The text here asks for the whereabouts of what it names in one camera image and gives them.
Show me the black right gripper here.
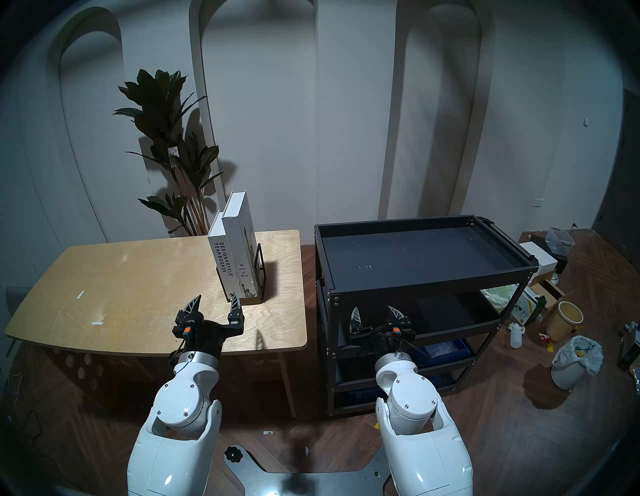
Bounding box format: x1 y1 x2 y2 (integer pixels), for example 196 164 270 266
348 305 416 358

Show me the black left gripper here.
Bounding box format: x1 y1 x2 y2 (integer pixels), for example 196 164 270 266
172 293 246 357

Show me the white Design Hotels yearbook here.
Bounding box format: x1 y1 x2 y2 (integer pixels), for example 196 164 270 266
207 210 242 303

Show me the white Statue of Liberty book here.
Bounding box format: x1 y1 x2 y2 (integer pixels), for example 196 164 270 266
221 190 261 300

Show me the light wooden table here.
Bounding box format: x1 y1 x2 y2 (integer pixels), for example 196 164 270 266
5 230 308 418

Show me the blue plastic bin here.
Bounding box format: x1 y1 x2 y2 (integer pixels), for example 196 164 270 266
407 340 473 369

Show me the black metal utility cart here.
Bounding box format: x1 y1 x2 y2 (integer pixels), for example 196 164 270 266
314 215 540 417

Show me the pale green plastic bag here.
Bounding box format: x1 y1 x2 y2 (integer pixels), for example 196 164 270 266
481 284 521 316

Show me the green and white carton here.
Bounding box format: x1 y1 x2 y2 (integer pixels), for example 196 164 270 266
511 286 547 327

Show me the brown cardboard box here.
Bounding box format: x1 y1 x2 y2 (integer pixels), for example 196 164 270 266
530 272 573 312

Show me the white cardboard box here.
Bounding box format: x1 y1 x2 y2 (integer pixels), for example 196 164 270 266
520 241 558 273

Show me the beige plastic bucket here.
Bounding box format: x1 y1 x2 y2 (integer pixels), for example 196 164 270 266
546 301 584 343

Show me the clear plastic storage box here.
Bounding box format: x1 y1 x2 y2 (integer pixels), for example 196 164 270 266
545 226 576 257

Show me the white bagged trash bin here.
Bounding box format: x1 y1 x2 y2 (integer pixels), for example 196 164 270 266
551 335 604 391

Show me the tall green potted plant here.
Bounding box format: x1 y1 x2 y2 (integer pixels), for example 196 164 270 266
113 69 224 237

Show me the dark carton with plastic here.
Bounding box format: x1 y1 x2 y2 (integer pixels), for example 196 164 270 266
617 321 640 373

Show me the dark door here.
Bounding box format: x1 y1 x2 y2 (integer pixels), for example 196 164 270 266
592 89 640 261

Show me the black wire book rack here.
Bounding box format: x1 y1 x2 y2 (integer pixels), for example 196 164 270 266
240 243 267 306

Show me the grey metal robot base plate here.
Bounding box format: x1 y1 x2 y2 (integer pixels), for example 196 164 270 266
223 445 396 496

